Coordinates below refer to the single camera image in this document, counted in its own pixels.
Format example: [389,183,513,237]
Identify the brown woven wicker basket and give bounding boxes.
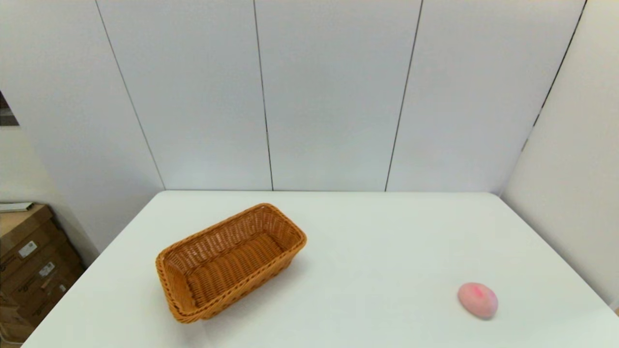
[155,203,308,324]

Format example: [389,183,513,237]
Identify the pink peach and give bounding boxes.
[457,282,499,320]

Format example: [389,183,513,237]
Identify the brown cardboard box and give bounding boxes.
[0,261,87,332]
[0,204,61,266]
[0,231,80,296]

